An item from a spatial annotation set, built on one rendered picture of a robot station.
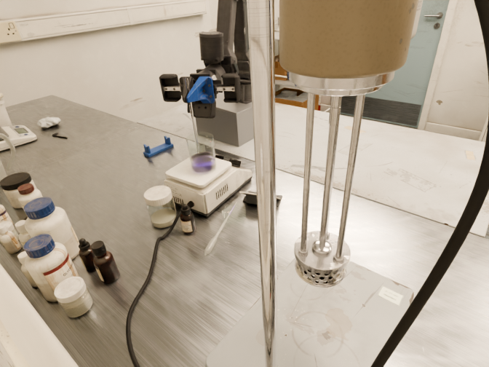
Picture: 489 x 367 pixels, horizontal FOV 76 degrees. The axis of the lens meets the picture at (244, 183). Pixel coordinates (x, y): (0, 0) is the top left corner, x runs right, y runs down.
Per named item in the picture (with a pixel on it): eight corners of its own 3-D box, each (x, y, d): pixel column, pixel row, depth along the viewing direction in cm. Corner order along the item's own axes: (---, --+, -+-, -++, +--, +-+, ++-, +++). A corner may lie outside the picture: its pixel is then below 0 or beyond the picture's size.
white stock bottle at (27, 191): (39, 208, 81) (25, 180, 76) (54, 210, 80) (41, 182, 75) (24, 221, 77) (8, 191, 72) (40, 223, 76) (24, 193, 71)
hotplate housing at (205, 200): (216, 167, 93) (213, 143, 89) (253, 178, 87) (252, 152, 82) (161, 207, 78) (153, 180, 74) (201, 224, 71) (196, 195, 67)
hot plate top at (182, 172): (196, 155, 83) (196, 152, 83) (233, 165, 77) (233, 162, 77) (164, 176, 75) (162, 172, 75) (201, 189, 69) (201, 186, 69)
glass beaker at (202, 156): (185, 171, 75) (179, 139, 71) (204, 161, 79) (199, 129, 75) (206, 180, 71) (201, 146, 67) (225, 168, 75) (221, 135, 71)
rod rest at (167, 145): (168, 143, 109) (166, 134, 108) (174, 146, 107) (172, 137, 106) (142, 154, 103) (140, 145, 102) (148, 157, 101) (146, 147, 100)
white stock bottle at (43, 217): (70, 266, 63) (44, 215, 56) (36, 266, 63) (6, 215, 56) (87, 241, 69) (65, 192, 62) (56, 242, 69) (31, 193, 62)
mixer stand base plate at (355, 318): (308, 245, 64) (308, 241, 63) (415, 294, 53) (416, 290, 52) (202, 365, 45) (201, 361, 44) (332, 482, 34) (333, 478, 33)
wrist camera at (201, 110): (220, 87, 77) (223, 114, 80) (192, 87, 78) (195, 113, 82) (212, 95, 72) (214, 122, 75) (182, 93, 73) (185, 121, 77)
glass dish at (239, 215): (236, 207, 76) (235, 200, 75) (251, 217, 72) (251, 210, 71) (217, 218, 73) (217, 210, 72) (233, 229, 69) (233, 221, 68)
